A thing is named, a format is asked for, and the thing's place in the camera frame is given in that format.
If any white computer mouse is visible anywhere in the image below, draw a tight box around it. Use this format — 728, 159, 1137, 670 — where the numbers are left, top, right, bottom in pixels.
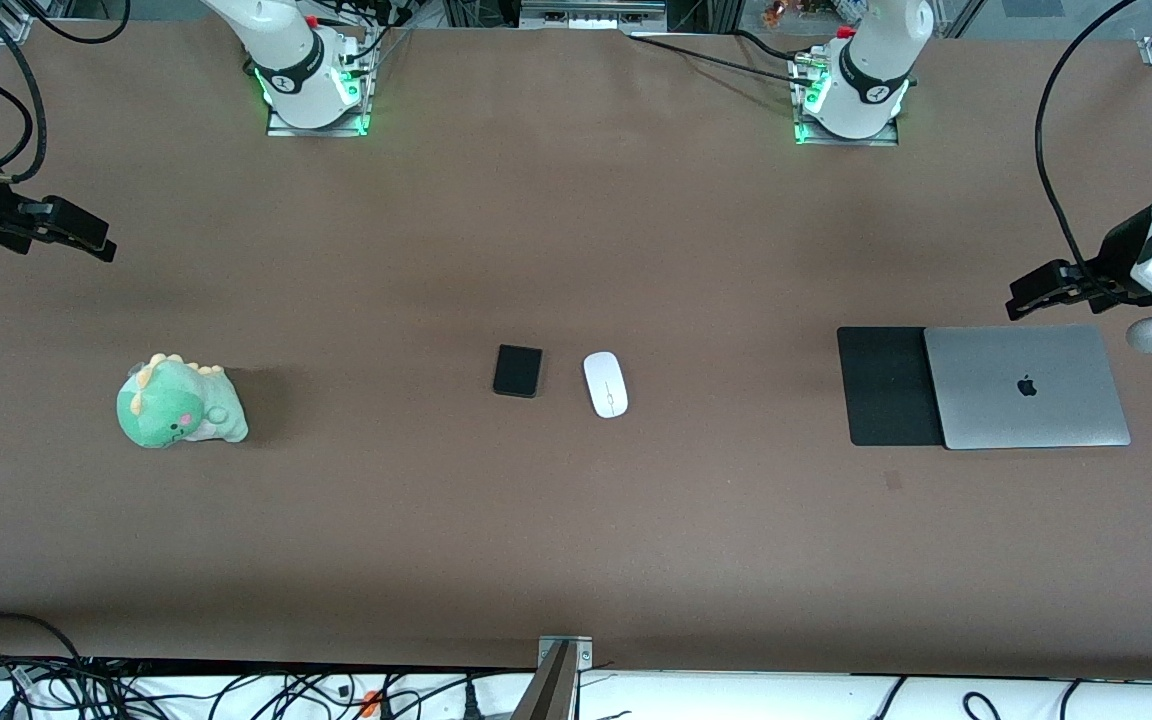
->
582, 350, 630, 420

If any black phone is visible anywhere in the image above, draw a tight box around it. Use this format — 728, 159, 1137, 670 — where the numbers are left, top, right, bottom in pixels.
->
492, 344, 545, 400

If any black mouse pad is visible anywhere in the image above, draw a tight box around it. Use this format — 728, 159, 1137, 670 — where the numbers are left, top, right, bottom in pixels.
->
836, 326, 947, 448

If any silver laptop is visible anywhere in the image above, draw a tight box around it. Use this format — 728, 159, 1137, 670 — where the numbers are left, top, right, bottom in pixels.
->
923, 324, 1133, 451

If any green dinosaur plush toy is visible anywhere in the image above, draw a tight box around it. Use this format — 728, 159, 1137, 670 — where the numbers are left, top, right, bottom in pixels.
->
116, 352, 250, 450

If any silver rack device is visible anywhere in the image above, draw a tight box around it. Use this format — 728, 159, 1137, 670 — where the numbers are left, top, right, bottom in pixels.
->
519, 0, 669, 32

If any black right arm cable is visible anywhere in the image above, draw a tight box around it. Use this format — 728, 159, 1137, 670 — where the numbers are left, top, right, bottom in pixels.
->
0, 5, 49, 183

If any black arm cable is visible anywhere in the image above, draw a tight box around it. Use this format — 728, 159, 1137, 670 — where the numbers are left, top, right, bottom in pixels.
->
0, 5, 49, 183
1034, 0, 1142, 296

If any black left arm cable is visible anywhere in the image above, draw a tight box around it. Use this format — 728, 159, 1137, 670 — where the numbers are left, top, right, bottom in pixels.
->
1034, 0, 1142, 296

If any thin black cable loop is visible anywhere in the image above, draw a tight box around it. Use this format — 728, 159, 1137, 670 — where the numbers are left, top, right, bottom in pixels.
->
31, 0, 130, 44

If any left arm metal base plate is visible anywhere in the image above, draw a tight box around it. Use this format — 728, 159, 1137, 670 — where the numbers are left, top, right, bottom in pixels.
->
793, 112, 900, 149

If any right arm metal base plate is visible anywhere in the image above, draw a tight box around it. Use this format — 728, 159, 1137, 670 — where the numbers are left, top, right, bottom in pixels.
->
266, 100, 373, 139

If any short black table cable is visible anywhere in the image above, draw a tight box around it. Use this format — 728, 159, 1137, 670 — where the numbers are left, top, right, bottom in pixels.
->
731, 29, 809, 63

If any black looped floor cable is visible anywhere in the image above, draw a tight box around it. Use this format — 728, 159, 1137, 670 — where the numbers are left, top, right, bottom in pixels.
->
0, 611, 87, 666

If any long black table cable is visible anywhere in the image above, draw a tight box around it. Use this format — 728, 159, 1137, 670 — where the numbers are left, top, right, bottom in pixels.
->
624, 33, 817, 87

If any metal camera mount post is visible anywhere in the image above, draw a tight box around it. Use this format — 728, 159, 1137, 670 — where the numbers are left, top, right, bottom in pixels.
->
511, 635, 595, 720

